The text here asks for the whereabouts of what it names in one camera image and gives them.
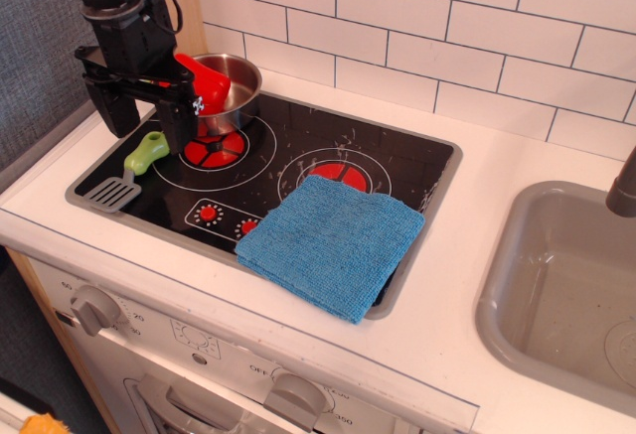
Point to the grey right oven knob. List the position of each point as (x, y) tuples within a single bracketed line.
[(296, 400)]

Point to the grey spatula green handle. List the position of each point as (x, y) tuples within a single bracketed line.
[(114, 193)]

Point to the folded blue cloth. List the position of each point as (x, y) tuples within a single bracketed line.
[(332, 245)]

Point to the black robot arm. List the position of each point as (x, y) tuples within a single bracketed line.
[(134, 60)]

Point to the small steel saucepan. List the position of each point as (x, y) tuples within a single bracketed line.
[(241, 106)]

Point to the grey oven knob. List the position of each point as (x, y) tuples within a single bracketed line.
[(94, 309), (296, 400)]

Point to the grey faucet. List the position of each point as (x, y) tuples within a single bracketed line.
[(621, 198)]

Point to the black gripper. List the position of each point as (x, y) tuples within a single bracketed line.
[(134, 59)]

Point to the grey oven door handle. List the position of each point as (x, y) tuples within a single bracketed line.
[(187, 408)]

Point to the grey left oven knob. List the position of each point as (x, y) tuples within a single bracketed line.
[(94, 309)]

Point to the grey plastic sink basin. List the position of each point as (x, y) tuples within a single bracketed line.
[(558, 304)]

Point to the black toy stovetop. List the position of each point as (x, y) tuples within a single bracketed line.
[(210, 196)]

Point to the orange and black object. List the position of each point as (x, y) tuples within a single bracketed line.
[(43, 424)]

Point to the red toy bell pepper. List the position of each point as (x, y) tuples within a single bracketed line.
[(211, 87)]

